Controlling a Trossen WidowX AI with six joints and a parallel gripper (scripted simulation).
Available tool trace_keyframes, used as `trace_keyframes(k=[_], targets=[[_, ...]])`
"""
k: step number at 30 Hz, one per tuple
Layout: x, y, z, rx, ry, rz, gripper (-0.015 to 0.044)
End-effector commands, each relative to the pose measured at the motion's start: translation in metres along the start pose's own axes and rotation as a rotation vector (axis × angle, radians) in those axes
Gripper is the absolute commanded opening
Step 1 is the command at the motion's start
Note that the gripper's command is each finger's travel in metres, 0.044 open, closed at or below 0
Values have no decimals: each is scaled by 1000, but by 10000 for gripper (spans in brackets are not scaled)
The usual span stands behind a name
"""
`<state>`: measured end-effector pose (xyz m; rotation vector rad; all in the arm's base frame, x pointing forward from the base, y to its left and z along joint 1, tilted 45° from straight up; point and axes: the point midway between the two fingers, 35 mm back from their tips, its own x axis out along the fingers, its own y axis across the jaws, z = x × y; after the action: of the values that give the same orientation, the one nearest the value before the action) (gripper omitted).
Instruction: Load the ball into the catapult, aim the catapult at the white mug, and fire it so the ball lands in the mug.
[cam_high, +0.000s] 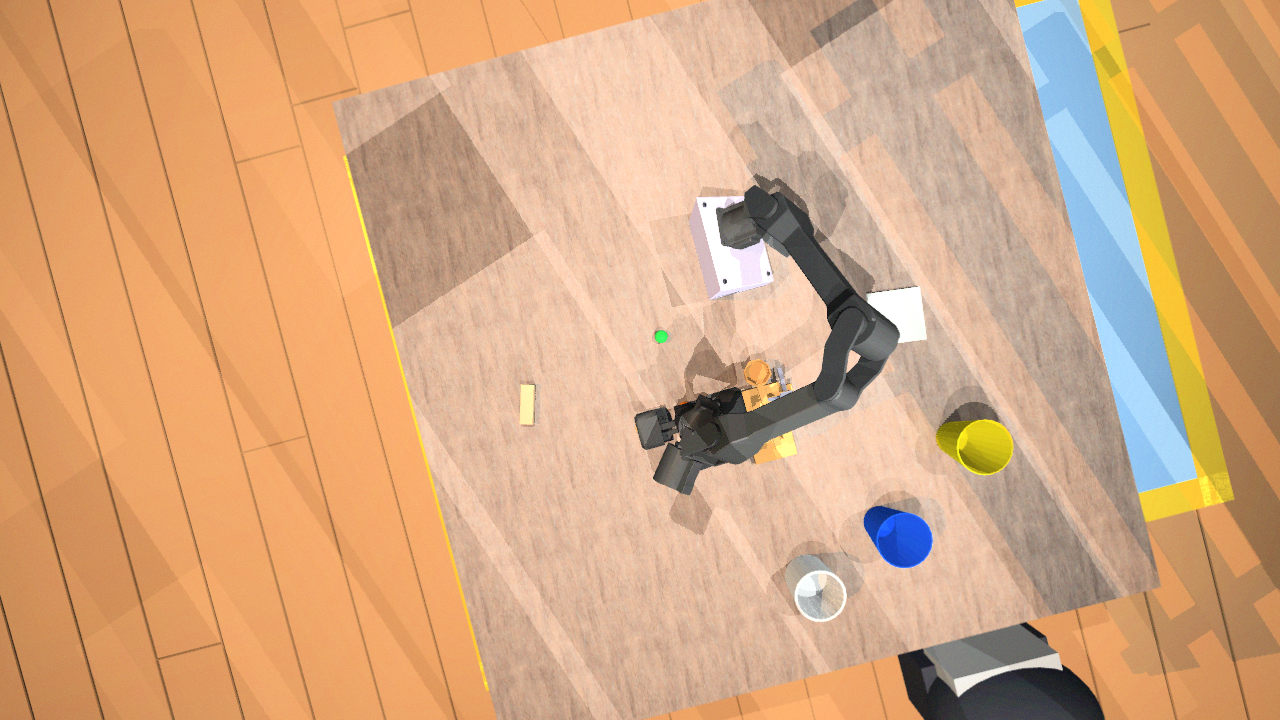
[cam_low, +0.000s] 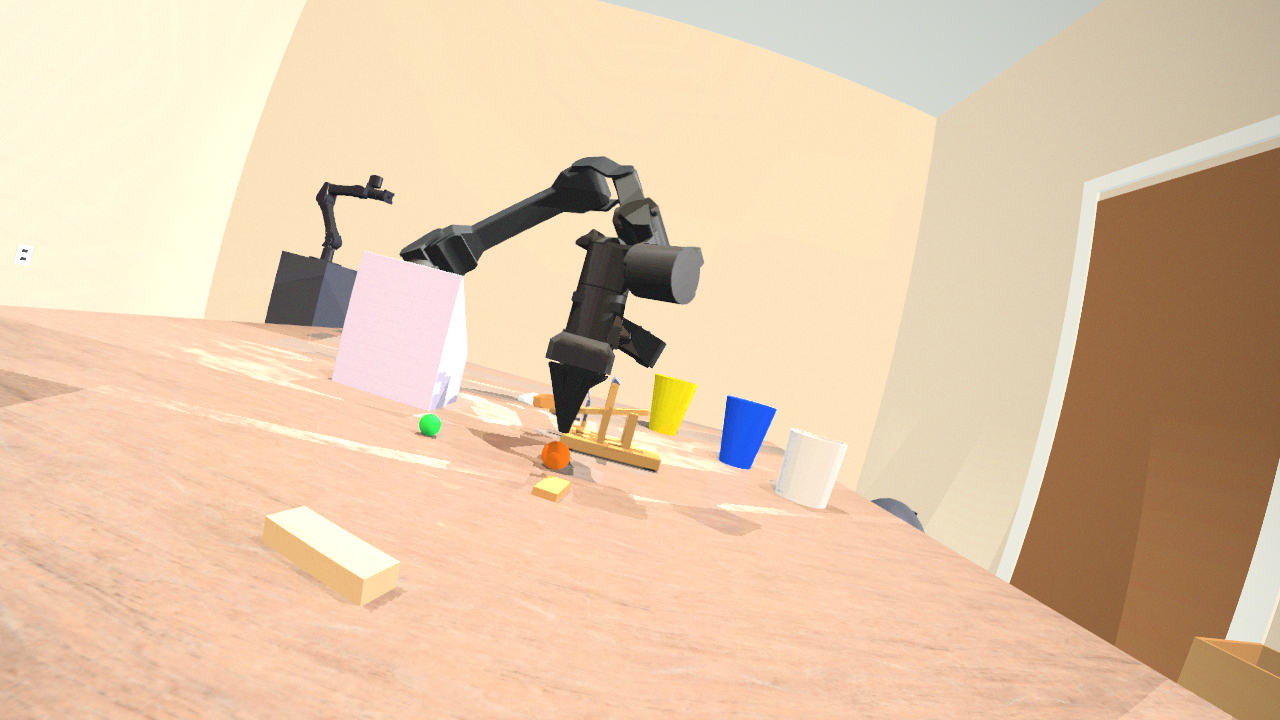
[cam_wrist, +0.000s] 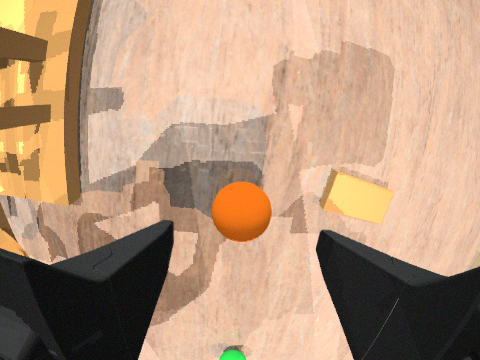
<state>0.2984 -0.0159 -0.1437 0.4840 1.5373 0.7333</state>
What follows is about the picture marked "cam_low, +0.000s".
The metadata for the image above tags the orange ball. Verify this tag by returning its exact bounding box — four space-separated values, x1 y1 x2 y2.
541 442 570 469

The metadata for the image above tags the yellow rectangular block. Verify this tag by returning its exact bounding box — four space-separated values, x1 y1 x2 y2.
531 475 572 502

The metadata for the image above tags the green ball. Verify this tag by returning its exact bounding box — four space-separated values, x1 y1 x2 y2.
419 414 442 436

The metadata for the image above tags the orange wooden catapult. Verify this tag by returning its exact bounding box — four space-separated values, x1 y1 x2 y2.
532 375 660 471

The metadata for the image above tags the white cup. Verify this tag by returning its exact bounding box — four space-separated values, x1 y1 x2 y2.
774 429 849 509

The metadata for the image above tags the cream rectangular block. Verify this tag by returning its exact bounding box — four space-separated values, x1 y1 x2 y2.
262 506 401 607

